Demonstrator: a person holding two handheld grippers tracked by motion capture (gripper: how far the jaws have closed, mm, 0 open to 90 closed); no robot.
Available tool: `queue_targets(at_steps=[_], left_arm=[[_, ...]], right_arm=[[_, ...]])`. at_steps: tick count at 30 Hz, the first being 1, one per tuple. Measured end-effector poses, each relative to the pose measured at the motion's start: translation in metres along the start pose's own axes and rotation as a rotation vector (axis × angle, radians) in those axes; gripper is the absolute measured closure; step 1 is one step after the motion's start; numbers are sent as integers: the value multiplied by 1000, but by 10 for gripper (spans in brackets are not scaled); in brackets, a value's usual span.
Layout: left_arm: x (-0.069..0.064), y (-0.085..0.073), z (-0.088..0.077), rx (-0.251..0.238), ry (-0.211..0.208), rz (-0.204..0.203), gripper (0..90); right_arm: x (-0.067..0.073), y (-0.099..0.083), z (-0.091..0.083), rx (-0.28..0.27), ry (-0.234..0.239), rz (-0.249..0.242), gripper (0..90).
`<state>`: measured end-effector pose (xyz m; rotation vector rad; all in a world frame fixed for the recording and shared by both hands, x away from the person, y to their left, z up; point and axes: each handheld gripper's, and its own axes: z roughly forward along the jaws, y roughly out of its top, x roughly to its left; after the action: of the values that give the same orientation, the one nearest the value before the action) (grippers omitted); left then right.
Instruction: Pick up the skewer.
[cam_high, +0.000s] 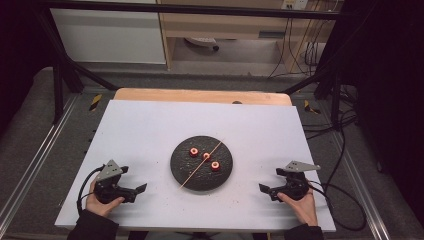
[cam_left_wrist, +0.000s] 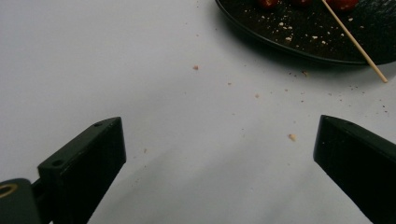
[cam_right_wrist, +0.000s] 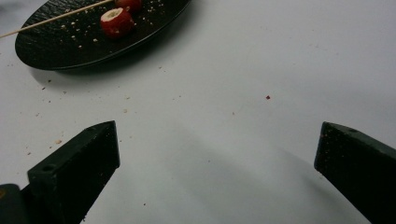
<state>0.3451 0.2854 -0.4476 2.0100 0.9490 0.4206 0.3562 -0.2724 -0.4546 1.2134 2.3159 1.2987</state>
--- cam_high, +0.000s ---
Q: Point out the yellow black striped tape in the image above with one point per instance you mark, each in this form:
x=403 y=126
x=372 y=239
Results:
x=95 y=102
x=310 y=107

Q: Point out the white cabinet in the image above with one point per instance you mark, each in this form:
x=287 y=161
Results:
x=110 y=33

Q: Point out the light wooden desk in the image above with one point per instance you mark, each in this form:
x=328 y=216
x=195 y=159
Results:
x=213 y=25

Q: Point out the white board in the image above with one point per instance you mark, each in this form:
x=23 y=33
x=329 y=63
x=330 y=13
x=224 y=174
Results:
x=140 y=133

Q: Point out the white chair base with caster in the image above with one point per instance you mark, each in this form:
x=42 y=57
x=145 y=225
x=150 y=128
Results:
x=201 y=41

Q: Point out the white wall socket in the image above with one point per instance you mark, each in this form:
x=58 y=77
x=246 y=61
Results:
x=295 y=4

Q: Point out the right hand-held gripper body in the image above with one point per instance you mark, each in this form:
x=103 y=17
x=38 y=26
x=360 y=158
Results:
x=295 y=186

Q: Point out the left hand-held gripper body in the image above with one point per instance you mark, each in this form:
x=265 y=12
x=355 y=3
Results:
x=108 y=171

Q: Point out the person's left hand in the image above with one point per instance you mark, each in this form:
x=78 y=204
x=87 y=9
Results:
x=100 y=207

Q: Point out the black round plate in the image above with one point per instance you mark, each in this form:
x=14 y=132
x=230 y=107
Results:
x=186 y=166

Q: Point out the thin wooden skewer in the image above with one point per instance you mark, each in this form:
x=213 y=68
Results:
x=196 y=169

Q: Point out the silver metal rail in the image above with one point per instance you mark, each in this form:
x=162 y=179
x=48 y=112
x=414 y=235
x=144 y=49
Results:
x=36 y=156
x=363 y=186

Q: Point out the person's right hand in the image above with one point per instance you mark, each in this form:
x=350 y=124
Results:
x=305 y=210

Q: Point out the wooden table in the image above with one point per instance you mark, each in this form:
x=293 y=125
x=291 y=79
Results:
x=186 y=96

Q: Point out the black metal frame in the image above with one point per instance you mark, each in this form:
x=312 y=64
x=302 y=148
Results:
x=166 y=9

